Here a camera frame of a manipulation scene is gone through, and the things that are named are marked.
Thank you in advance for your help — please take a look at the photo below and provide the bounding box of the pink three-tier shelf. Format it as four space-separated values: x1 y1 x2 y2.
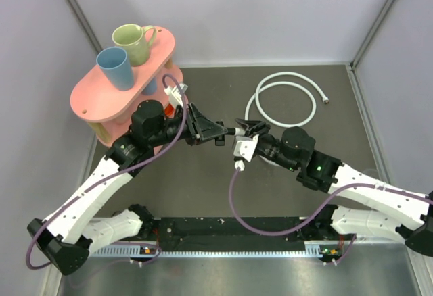
70 24 183 147

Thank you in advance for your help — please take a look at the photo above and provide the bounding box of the clear plastic cup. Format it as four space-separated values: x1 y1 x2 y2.
363 168 381 184

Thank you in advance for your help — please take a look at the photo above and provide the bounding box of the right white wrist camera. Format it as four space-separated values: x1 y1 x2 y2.
233 135 258 172

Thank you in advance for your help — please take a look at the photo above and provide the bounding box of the white hose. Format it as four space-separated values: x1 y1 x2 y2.
233 70 331 168

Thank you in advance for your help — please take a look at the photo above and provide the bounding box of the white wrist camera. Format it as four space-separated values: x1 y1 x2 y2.
233 135 258 172
164 82 188 109

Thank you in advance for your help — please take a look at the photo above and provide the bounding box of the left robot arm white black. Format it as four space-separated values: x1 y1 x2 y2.
26 100 235 276

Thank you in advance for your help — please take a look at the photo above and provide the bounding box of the slotted cable duct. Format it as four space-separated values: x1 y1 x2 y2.
89 240 342 258

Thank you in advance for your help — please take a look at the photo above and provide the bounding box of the green ceramic mug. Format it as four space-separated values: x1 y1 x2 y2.
112 24 158 67

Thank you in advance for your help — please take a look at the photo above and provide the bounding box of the small blue cup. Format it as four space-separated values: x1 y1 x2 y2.
141 78 158 95

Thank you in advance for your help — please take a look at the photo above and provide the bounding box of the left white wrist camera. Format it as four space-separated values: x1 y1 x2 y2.
164 82 188 109

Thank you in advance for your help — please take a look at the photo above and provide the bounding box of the orange bowl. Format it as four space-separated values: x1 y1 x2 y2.
164 104 175 116

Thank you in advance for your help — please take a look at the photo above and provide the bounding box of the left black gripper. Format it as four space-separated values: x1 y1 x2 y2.
149 102 227 148

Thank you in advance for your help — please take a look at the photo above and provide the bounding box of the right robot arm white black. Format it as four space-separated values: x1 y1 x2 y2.
233 118 432 257

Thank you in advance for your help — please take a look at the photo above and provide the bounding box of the blue plastic cup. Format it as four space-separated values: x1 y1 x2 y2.
96 47 135 91

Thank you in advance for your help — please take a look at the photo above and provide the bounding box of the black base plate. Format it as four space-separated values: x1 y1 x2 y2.
154 217 340 241

